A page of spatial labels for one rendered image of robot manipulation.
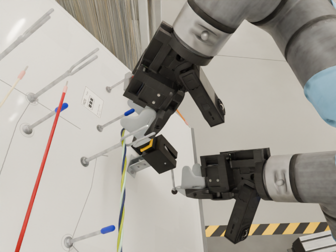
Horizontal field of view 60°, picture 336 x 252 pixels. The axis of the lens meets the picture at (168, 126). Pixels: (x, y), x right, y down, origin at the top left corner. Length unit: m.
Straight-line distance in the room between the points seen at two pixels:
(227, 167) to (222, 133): 1.53
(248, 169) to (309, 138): 1.70
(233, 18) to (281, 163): 0.23
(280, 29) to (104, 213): 0.37
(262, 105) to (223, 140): 0.46
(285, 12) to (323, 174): 0.22
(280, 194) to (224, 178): 0.10
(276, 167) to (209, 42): 0.22
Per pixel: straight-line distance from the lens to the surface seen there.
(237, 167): 0.52
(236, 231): 0.55
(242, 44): 2.84
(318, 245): 1.58
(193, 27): 0.38
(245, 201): 0.53
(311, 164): 0.46
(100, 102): 0.60
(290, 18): 0.39
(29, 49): 0.55
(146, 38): 1.21
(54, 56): 0.57
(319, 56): 0.34
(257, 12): 0.39
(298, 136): 2.18
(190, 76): 0.42
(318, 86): 0.33
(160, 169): 0.56
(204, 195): 0.54
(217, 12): 0.37
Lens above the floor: 1.59
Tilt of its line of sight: 51 degrees down
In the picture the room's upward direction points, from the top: straight up
